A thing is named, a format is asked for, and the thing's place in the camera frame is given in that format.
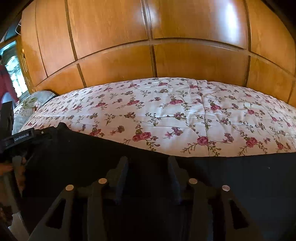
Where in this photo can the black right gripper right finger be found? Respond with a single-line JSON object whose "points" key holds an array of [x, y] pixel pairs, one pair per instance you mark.
{"points": [[209, 208]]}

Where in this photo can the black pants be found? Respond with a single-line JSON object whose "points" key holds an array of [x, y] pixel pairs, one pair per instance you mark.
{"points": [[144, 205]]}

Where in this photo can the person's left hand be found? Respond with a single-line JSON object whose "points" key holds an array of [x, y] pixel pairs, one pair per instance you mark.
{"points": [[17, 167]]}

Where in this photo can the light blue floral pillow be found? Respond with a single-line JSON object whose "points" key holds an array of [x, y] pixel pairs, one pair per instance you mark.
{"points": [[29, 106]]}

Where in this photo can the window with curtain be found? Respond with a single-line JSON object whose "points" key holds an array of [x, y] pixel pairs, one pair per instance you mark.
{"points": [[13, 66]]}

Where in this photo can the floral white bedspread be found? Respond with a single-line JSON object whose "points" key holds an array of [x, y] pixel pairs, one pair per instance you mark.
{"points": [[176, 116]]}

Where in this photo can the wooden wardrobe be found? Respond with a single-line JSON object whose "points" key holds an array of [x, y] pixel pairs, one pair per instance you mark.
{"points": [[69, 45]]}

